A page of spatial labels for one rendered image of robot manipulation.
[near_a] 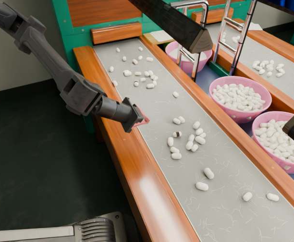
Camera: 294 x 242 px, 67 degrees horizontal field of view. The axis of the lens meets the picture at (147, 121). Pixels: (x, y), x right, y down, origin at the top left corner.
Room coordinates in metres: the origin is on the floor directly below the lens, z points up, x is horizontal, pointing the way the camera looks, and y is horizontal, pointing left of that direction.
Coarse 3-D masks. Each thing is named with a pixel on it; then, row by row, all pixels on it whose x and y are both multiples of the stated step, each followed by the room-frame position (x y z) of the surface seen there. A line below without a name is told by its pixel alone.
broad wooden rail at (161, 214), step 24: (96, 72) 0.97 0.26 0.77; (120, 144) 0.50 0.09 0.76; (144, 144) 0.52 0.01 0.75; (120, 168) 0.43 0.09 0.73; (144, 168) 0.40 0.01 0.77; (144, 192) 0.32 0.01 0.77; (168, 192) 0.32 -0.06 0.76; (144, 216) 0.25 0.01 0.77; (168, 216) 0.25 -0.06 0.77; (144, 240) 0.24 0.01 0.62; (168, 240) 0.19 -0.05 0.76; (192, 240) 0.19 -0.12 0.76
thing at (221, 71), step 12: (228, 0) 1.15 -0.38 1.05; (252, 0) 1.01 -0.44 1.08; (228, 12) 1.15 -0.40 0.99; (252, 12) 1.01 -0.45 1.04; (240, 24) 1.05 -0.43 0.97; (240, 36) 1.02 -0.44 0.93; (216, 48) 1.15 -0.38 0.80; (228, 48) 1.07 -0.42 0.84; (240, 48) 1.01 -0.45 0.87; (216, 60) 1.15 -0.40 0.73; (216, 72) 1.10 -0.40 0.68; (228, 72) 1.05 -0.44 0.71
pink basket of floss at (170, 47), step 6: (174, 42) 1.31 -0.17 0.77; (168, 48) 1.25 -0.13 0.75; (174, 48) 1.30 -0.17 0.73; (168, 54) 1.15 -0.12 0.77; (210, 54) 1.15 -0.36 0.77; (174, 60) 1.11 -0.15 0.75; (204, 60) 1.09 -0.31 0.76; (186, 66) 1.09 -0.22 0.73; (192, 66) 1.09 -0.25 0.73; (198, 66) 1.10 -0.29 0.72; (186, 72) 1.10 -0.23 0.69
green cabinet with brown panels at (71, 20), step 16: (64, 0) 1.24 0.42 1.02; (80, 0) 1.29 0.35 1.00; (96, 0) 1.32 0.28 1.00; (112, 0) 1.36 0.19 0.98; (176, 0) 1.52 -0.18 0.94; (208, 0) 1.62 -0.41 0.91; (224, 0) 1.67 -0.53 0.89; (240, 0) 1.73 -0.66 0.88; (64, 16) 1.24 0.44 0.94; (80, 16) 1.28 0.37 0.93; (96, 16) 1.32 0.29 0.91; (112, 16) 1.35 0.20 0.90; (128, 16) 1.39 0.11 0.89; (144, 16) 1.42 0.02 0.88; (64, 32) 1.23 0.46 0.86; (80, 32) 1.26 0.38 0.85
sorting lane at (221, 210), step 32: (128, 64) 1.09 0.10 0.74; (160, 64) 1.09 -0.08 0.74; (128, 96) 0.81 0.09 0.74; (160, 96) 0.81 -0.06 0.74; (160, 128) 0.61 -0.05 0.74; (192, 128) 0.61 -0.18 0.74; (160, 160) 0.45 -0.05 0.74; (192, 160) 0.45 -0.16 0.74; (224, 160) 0.45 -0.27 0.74; (192, 192) 0.33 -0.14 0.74; (224, 192) 0.33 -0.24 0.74; (256, 192) 0.33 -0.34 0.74; (192, 224) 0.24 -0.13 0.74; (224, 224) 0.24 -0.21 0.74; (256, 224) 0.24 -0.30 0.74; (288, 224) 0.24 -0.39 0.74
